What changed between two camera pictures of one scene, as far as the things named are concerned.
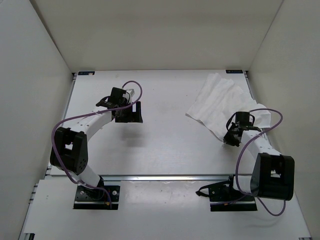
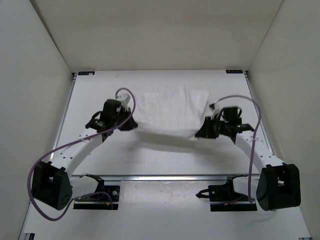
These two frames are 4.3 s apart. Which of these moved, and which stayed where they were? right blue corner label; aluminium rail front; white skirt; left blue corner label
Moved: white skirt
Stayed: left blue corner label; aluminium rail front; right blue corner label
